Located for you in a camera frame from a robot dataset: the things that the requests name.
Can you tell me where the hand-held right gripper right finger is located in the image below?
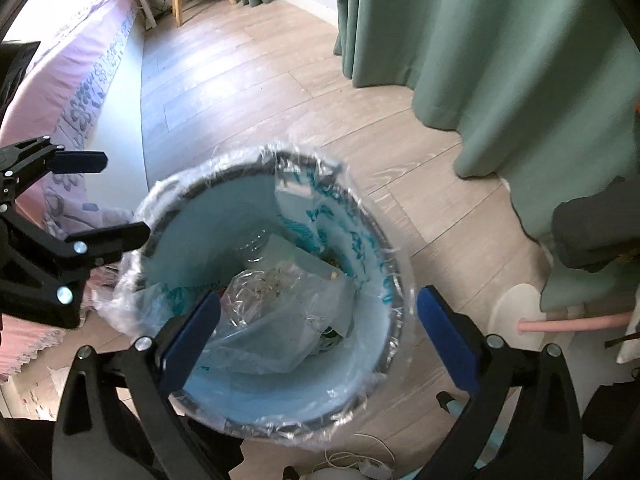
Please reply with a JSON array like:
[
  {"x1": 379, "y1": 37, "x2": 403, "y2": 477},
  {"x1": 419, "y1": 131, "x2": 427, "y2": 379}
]
[{"x1": 416, "y1": 285, "x2": 586, "y2": 480}]

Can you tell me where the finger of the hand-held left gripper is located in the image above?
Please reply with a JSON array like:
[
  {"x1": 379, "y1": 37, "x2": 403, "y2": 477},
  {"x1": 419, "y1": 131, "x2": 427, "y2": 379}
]
[
  {"x1": 64, "y1": 221, "x2": 152, "y2": 269},
  {"x1": 0, "y1": 137, "x2": 109, "y2": 206}
]

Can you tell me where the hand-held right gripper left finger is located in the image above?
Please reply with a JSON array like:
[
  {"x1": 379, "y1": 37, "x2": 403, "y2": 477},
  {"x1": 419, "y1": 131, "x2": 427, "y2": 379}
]
[{"x1": 52, "y1": 290, "x2": 246, "y2": 480}]

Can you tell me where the clear zip bag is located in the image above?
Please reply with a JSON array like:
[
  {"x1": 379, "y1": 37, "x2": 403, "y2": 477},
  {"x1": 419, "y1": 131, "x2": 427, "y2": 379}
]
[{"x1": 200, "y1": 265, "x2": 361, "y2": 376}]

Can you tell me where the blue trash bin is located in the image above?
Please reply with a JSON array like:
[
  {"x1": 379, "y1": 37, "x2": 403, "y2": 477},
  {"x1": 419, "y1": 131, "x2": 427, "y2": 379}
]
[{"x1": 115, "y1": 147, "x2": 406, "y2": 443}]

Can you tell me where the green label plastic bottle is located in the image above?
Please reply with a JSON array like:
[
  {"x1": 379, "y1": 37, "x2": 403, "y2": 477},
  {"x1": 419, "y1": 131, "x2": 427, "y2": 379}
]
[{"x1": 237, "y1": 227, "x2": 281, "y2": 266}]

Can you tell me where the trash bin with plastic liner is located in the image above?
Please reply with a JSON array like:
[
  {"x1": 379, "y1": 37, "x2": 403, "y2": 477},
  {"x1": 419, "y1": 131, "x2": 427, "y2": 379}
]
[{"x1": 92, "y1": 142, "x2": 418, "y2": 453}]

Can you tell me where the white bed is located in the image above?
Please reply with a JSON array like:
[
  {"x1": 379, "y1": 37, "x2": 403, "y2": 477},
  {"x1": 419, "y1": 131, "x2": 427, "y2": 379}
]
[{"x1": 95, "y1": 30, "x2": 151, "y2": 211}]

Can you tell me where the coat rack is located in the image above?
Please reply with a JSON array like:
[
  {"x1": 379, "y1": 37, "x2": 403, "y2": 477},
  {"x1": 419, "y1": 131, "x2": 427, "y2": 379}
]
[{"x1": 487, "y1": 282, "x2": 638, "y2": 348}]

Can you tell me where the pink bed sheet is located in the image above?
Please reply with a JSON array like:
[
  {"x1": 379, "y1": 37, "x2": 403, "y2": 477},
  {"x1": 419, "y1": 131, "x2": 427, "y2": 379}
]
[{"x1": 0, "y1": 310, "x2": 96, "y2": 386}]

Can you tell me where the purple floral blanket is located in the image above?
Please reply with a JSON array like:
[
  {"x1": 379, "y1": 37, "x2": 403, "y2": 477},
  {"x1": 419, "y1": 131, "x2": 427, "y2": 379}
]
[{"x1": 0, "y1": 0, "x2": 146, "y2": 321}]

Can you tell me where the white cable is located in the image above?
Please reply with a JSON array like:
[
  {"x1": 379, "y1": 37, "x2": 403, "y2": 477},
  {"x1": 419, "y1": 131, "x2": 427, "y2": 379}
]
[{"x1": 320, "y1": 435, "x2": 396, "y2": 476}]

